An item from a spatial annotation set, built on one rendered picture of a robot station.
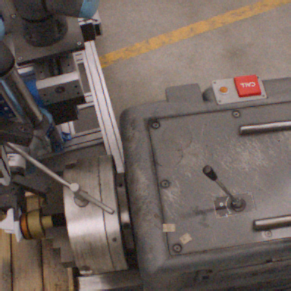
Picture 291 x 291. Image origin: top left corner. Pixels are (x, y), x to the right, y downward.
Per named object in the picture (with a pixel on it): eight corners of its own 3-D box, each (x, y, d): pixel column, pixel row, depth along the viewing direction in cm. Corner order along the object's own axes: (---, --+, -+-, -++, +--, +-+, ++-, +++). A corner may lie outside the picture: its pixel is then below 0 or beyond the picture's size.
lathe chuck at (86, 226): (108, 179, 132) (94, 136, 102) (120, 276, 121) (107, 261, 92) (81, 183, 132) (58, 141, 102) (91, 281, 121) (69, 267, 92)
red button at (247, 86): (255, 78, 107) (255, 73, 105) (260, 97, 104) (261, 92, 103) (233, 81, 107) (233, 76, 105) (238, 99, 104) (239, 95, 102)
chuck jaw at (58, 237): (86, 221, 108) (88, 263, 101) (89, 230, 112) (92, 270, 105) (45, 227, 108) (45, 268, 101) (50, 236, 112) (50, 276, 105)
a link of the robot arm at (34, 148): (46, 150, 139) (37, 134, 129) (34, 179, 134) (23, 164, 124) (26, 145, 140) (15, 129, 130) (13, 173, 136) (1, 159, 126)
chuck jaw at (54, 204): (85, 201, 112) (76, 162, 107) (84, 211, 108) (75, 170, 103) (45, 207, 112) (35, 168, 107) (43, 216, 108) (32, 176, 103)
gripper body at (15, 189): (1, 217, 117) (1, 180, 122) (29, 214, 117) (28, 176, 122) (-9, 208, 110) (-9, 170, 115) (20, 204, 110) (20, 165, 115)
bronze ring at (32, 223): (48, 199, 109) (16, 206, 110) (51, 232, 105) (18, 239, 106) (59, 209, 117) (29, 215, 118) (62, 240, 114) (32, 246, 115)
